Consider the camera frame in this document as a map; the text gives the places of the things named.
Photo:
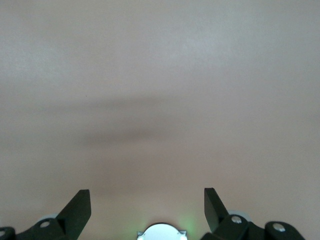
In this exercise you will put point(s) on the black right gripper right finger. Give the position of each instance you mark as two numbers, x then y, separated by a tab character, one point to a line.
213	210

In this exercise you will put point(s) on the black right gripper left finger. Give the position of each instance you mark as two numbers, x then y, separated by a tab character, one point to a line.
76	215

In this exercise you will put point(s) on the brown table mat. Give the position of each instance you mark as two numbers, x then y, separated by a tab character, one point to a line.
160	75

